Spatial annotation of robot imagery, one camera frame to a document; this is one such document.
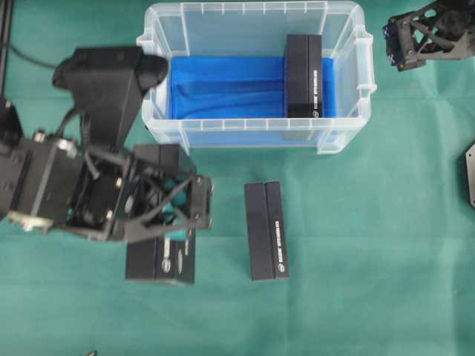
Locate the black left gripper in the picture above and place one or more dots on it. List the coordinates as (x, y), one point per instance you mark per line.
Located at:
(128, 196)

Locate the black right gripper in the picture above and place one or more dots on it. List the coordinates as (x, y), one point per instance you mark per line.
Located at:
(441, 30)

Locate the black realsense box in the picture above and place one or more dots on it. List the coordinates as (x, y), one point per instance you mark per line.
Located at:
(266, 231)
(167, 258)
(303, 66)

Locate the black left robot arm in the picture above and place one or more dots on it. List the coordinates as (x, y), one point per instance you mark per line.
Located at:
(50, 182)

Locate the blue liner in case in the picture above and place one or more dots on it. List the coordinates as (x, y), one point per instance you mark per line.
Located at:
(238, 88)

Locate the clear plastic storage case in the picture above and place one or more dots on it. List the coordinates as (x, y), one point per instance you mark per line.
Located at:
(229, 29)

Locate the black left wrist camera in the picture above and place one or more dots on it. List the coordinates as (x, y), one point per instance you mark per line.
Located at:
(108, 85)

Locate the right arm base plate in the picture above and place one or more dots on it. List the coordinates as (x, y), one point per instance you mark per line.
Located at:
(470, 167)

